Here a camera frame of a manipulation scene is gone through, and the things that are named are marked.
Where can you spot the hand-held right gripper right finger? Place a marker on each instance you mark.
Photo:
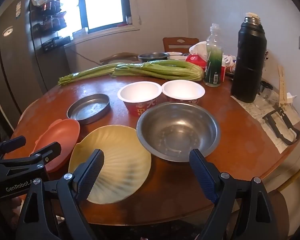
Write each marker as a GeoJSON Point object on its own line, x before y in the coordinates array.
{"type": "Point", "coordinates": [202, 175]}

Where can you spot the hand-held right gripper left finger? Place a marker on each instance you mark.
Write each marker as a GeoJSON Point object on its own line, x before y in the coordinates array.
{"type": "Point", "coordinates": [90, 175]}

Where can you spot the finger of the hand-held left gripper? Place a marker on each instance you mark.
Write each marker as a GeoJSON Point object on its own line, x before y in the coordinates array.
{"type": "Point", "coordinates": [12, 143]}
{"type": "Point", "coordinates": [48, 152]}

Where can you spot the orange plastic plate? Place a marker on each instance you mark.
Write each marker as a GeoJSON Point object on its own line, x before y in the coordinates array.
{"type": "Point", "coordinates": [62, 135]}

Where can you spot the yellow shell-shaped plate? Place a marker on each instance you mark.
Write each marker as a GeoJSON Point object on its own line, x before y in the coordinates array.
{"type": "Point", "coordinates": [125, 155]}

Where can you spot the large steel bowl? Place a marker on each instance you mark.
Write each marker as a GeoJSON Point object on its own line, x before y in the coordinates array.
{"type": "Point", "coordinates": [177, 130]}

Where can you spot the round metal plate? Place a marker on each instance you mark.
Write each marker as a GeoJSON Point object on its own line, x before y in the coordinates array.
{"type": "Point", "coordinates": [88, 107]}

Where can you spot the red paper bowl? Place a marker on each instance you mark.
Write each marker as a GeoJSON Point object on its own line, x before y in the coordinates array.
{"type": "Point", "coordinates": [182, 90]}
{"type": "Point", "coordinates": [140, 92]}

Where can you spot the printed paper sheet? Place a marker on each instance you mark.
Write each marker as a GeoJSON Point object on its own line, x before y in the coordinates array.
{"type": "Point", "coordinates": [255, 110]}

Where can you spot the grey refrigerator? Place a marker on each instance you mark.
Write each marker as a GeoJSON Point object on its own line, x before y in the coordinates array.
{"type": "Point", "coordinates": [17, 55]}

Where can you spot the long celery bunch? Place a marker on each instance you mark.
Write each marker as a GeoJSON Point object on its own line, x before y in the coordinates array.
{"type": "Point", "coordinates": [90, 73]}

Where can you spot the yellow tube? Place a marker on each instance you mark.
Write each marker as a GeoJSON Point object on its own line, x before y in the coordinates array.
{"type": "Point", "coordinates": [296, 177]}

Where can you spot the clear glass cup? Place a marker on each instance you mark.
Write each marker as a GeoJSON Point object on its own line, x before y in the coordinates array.
{"type": "Point", "coordinates": [265, 97]}

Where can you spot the red carton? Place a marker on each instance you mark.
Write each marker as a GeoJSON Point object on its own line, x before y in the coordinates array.
{"type": "Point", "coordinates": [222, 73]}

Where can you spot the clear bottle green label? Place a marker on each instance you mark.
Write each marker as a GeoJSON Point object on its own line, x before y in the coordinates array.
{"type": "Point", "coordinates": [212, 67]}

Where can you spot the thick celery bunch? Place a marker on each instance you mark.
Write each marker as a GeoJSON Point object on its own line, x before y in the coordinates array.
{"type": "Point", "coordinates": [165, 68]}

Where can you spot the red tissue packet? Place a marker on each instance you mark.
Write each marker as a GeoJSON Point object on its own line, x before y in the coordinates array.
{"type": "Point", "coordinates": [195, 60]}

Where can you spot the white jar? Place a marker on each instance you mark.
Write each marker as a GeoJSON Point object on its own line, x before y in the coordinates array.
{"type": "Point", "coordinates": [228, 60]}

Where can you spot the white ceramic bowl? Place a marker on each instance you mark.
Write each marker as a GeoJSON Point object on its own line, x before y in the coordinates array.
{"type": "Point", "coordinates": [174, 53]}
{"type": "Point", "coordinates": [178, 58]}

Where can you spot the wooden chopsticks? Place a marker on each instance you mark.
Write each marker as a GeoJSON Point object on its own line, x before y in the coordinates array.
{"type": "Point", "coordinates": [282, 85]}

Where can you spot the wooden armchair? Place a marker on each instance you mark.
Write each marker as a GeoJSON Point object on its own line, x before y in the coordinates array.
{"type": "Point", "coordinates": [120, 55]}

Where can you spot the black thermos flask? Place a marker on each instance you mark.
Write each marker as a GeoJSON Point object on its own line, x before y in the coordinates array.
{"type": "Point", "coordinates": [250, 62]}

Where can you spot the white box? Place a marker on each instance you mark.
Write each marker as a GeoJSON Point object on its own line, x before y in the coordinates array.
{"type": "Point", "coordinates": [80, 31]}

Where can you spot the steel pot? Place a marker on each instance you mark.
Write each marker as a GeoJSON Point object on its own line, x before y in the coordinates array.
{"type": "Point", "coordinates": [152, 56]}

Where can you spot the wooden high-back chair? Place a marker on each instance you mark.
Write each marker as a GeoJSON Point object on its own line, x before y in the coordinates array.
{"type": "Point", "coordinates": [180, 45]}

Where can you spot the small bottle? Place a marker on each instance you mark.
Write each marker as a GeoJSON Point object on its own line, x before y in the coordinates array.
{"type": "Point", "coordinates": [129, 20]}

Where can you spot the window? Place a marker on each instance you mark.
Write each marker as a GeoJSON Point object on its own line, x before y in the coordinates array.
{"type": "Point", "coordinates": [102, 2]}

